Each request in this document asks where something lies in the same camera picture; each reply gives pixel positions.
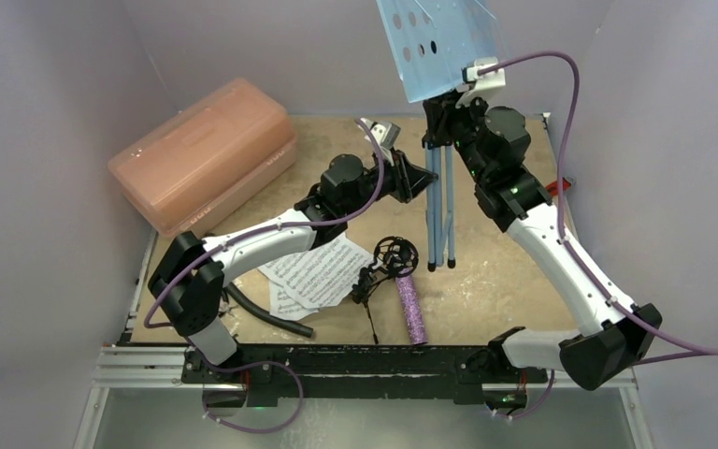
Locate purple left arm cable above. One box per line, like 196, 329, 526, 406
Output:
143, 119, 386, 433

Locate translucent pink storage box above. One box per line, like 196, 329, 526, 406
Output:
108, 79, 297, 238

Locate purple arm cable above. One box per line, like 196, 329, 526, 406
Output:
143, 119, 386, 433
476, 51, 718, 423

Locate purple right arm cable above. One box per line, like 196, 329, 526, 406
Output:
476, 51, 718, 423

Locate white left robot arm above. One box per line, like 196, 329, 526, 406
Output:
148, 150, 438, 383

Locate black microphone shock mount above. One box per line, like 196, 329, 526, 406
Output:
349, 236, 419, 344

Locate black foam tube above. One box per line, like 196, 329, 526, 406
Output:
223, 282, 315, 339

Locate red handled wrench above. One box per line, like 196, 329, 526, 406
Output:
546, 177, 575, 197

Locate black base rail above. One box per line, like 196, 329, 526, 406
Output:
181, 343, 548, 407

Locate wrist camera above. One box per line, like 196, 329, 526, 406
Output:
359, 117, 401, 167
456, 57, 506, 109

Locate sheet music page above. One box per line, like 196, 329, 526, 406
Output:
260, 234, 372, 310
269, 282, 319, 321

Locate purple glitter microphone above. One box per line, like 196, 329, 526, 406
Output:
395, 276, 428, 345

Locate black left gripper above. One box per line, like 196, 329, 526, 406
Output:
341, 148, 436, 218

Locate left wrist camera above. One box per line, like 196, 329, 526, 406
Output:
359, 117, 401, 167

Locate light blue music stand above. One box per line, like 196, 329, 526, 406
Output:
377, 0, 506, 271

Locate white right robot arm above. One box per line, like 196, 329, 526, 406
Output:
422, 91, 662, 391

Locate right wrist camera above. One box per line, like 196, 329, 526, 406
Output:
456, 57, 506, 109

